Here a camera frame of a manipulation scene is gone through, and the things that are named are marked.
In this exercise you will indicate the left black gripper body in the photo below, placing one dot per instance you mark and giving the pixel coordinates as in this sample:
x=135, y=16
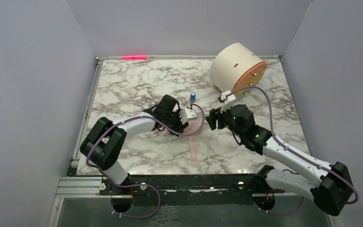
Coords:
x=177, y=124

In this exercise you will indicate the beige cylindrical umbrella stand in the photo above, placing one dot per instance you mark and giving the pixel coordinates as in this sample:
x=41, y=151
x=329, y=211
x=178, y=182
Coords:
x=236, y=67

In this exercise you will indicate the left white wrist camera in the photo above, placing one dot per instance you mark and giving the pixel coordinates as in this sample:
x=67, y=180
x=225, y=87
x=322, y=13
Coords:
x=187, y=114

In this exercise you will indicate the pink tape marker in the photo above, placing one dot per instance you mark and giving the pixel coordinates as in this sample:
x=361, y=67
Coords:
x=134, y=58

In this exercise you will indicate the small blue cap bottle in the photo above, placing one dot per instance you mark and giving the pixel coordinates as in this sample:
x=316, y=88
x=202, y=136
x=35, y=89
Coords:
x=193, y=97

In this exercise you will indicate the pink folding umbrella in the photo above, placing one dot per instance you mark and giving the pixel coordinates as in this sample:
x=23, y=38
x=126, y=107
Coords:
x=193, y=126

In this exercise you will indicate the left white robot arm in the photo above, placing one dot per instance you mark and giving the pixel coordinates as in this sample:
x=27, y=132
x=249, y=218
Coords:
x=105, y=140

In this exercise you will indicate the aluminium table frame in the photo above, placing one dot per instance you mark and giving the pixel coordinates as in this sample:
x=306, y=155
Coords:
x=122, y=89

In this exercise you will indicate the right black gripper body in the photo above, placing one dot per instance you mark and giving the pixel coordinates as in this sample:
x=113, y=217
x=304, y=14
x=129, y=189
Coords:
x=218, y=117

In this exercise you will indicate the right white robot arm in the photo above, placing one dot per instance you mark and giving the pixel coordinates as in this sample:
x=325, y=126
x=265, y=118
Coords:
x=328, y=185

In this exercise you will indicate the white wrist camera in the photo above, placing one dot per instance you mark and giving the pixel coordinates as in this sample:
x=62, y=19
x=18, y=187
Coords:
x=227, y=99
x=187, y=114

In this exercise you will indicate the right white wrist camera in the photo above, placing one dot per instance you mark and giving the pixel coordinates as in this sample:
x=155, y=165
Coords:
x=227, y=99

